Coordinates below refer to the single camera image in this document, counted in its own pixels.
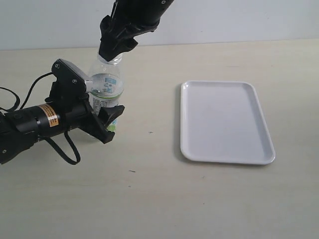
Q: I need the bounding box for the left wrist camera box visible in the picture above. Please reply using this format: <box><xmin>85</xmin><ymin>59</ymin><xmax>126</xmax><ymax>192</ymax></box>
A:
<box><xmin>51</xmin><ymin>58</ymin><xmax>92</xmax><ymax>97</ymax></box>

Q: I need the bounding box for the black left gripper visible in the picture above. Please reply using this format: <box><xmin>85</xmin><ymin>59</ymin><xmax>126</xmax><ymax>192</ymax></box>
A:
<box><xmin>44</xmin><ymin>84</ymin><xmax>125</xmax><ymax>144</ymax></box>

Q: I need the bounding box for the clear plastic water bottle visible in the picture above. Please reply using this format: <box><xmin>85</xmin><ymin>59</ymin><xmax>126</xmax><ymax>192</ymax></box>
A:
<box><xmin>86</xmin><ymin>55</ymin><xmax>125</xmax><ymax>142</ymax></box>

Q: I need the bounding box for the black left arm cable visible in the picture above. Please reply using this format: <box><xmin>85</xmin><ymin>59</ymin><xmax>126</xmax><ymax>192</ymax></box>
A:
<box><xmin>0</xmin><ymin>72</ymin><xmax>82</xmax><ymax>165</ymax></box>

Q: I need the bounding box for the white plastic tray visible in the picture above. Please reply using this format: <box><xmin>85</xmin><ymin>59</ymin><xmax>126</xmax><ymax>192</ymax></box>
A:
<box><xmin>179</xmin><ymin>81</ymin><xmax>276</xmax><ymax>165</ymax></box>

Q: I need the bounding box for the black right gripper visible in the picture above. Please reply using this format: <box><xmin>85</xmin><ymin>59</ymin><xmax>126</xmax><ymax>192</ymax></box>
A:
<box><xmin>98</xmin><ymin>0</ymin><xmax>173</xmax><ymax>61</ymax></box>

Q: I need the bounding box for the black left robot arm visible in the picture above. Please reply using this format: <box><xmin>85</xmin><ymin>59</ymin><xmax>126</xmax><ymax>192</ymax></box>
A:
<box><xmin>0</xmin><ymin>85</ymin><xmax>125</xmax><ymax>165</ymax></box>

